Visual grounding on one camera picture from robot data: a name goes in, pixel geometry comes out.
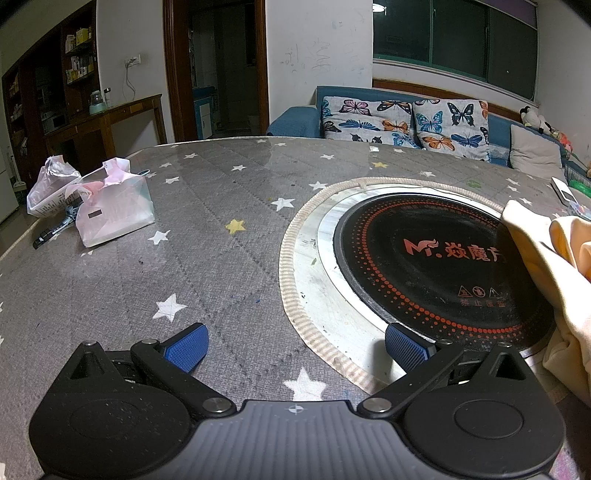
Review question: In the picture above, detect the black blue hand tool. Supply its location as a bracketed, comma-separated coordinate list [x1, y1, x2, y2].
[32, 205, 79, 250]

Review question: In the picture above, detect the cream cloth garment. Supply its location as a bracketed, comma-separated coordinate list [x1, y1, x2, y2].
[501, 198, 591, 407]

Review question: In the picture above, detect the plain grey cushion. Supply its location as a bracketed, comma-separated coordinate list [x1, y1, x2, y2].
[509, 124, 568, 182]

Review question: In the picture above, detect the wooden side desk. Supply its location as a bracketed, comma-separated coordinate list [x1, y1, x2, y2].
[44, 93, 168, 162]

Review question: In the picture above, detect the black round induction cooktop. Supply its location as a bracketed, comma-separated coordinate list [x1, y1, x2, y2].
[316, 185, 559, 356]

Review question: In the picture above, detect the butterfly print cushion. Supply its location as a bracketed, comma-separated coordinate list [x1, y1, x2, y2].
[412, 99, 491, 162]
[321, 96, 423, 149]

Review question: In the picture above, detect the white plastic bag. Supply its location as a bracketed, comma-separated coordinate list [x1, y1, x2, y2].
[27, 156, 81, 217]

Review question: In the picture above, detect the white flat device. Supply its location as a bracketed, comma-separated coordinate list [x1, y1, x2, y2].
[551, 176, 578, 204]

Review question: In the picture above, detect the wooden door frame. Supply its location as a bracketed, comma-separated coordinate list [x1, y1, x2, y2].
[163, 0, 270, 143]

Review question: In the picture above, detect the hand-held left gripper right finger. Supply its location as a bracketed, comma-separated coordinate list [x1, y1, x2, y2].
[358, 323, 539, 418]

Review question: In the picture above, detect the dark wooden shelf cabinet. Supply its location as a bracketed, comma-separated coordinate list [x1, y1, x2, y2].
[0, 0, 98, 217]

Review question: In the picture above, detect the blue sofa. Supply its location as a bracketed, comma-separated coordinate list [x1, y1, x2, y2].
[266, 85, 591, 185]

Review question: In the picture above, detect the white fridge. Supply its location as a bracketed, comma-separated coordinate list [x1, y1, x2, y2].
[0, 138, 19, 224]

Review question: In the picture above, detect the black white plush toy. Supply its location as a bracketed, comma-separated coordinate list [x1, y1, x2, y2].
[519, 107, 555, 136]

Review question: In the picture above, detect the grey star-print tablecloth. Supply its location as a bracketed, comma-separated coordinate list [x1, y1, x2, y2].
[0, 136, 591, 480]

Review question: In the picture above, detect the dark window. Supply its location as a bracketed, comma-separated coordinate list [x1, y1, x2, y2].
[372, 0, 541, 104]

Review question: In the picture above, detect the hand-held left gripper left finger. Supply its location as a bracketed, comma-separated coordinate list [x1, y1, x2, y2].
[60, 323, 236, 418]

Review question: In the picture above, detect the blue white small cabinet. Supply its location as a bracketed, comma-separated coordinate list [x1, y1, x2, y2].
[193, 88, 218, 139]

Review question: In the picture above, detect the pink white tissue pack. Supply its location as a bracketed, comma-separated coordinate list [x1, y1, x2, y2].
[75, 158, 155, 247]

